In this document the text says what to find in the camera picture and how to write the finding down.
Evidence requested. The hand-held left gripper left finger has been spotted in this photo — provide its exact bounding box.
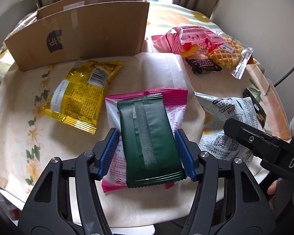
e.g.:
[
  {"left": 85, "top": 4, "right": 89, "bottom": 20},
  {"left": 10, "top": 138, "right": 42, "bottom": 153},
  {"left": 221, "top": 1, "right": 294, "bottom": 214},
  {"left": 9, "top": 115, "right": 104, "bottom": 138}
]
[{"left": 18, "top": 128, "right": 120, "bottom": 235}]

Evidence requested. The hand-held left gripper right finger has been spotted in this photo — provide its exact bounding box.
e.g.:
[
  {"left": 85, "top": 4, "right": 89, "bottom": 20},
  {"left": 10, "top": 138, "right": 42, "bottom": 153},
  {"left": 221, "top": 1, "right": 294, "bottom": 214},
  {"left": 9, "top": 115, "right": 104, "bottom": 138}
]
[{"left": 174, "top": 129, "right": 277, "bottom": 235}]

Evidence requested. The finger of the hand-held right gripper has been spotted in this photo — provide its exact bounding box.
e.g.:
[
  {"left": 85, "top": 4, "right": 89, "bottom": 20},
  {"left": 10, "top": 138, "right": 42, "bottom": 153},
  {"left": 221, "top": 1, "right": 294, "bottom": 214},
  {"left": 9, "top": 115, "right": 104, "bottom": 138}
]
[{"left": 223, "top": 118, "right": 282, "bottom": 161}]

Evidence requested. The black and gold snack packet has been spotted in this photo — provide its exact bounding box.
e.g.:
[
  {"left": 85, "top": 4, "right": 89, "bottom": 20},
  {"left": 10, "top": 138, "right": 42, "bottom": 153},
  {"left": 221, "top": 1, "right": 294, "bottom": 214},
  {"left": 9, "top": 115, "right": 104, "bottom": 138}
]
[{"left": 242, "top": 87, "right": 267, "bottom": 129}]

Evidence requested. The grey and white snack packet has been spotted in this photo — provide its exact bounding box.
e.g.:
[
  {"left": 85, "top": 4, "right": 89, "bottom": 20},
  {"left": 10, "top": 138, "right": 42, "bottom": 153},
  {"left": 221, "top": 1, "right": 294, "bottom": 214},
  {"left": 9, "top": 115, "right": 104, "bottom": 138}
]
[{"left": 193, "top": 92, "right": 260, "bottom": 168}]

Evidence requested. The dark green snack packet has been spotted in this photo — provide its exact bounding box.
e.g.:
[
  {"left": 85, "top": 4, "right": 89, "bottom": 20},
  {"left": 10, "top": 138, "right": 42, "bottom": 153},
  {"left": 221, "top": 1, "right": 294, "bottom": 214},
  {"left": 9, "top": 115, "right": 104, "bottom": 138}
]
[{"left": 117, "top": 93, "right": 186, "bottom": 189}]

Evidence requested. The pink and white snack packet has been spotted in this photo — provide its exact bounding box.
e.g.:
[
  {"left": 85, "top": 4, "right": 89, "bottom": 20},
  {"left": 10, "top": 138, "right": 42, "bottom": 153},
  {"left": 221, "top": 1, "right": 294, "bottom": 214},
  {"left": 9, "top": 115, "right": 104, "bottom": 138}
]
[{"left": 101, "top": 89, "right": 189, "bottom": 193}]

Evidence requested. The yellow snack packet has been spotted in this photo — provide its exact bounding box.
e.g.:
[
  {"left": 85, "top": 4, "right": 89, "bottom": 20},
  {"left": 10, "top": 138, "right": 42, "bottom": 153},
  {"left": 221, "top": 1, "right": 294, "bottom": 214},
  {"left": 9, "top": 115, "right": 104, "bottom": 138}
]
[{"left": 42, "top": 60, "right": 124, "bottom": 135}]

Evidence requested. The clear waffle packet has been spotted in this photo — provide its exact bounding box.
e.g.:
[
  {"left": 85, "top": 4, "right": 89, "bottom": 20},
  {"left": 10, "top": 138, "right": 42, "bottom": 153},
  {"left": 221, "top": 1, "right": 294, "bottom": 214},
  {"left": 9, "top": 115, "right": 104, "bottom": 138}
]
[{"left": 208, "top": 35, "right": 255, "bottom": 80}]

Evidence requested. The brown chocolate bar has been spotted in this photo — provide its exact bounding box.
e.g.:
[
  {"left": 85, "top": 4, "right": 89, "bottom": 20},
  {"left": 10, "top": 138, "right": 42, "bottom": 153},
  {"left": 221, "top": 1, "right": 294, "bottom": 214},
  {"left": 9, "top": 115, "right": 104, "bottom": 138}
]
[{"left": 185, "top": 57, "right": 222, "bottom": 75}]

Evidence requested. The white plastic packet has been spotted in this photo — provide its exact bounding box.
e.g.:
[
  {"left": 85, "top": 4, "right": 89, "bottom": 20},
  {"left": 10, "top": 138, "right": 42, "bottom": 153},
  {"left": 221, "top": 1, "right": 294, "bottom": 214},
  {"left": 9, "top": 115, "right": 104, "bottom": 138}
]
[{"left": 135, "top": 52, "right": 189, "bottom": 96}]

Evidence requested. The pink striped snack packet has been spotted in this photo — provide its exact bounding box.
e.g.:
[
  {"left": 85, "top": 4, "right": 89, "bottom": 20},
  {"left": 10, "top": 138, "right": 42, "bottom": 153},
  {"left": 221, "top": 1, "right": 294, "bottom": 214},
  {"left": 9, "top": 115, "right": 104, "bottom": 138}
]
[{"left": 151, "top": 26, "right": 223, "bottom": 57}]

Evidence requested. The brown cardboard box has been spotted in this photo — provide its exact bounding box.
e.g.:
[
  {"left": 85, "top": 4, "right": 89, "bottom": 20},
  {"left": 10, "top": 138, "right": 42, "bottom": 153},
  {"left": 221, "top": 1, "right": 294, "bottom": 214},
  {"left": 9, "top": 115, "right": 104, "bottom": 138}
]
[{"left": 4, "top": 0, "right": 150, "bottom": 72}]

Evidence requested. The person's right hand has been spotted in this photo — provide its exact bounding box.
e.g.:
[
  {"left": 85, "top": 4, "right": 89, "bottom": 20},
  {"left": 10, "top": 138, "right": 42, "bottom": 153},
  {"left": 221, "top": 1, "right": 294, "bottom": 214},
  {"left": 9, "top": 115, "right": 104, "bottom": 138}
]
[{"left": 267, "top": 180, "right": 280, "bottom": 196}]

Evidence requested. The cream floral tablecloth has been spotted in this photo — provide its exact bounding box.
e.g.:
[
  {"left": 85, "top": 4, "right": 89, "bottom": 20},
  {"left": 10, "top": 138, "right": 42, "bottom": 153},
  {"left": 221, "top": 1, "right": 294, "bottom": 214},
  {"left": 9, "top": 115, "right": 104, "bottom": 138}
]
[{"left": 0, "top": 24, "right": 292, "bottom": 226}]

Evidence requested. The black cable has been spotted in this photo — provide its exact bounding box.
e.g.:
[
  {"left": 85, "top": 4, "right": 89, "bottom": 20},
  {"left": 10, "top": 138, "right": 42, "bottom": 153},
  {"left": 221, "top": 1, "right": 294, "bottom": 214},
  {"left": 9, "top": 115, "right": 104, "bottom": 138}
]
[{"left": 273, "top": 54, "right": 294, "bottom": 87}]

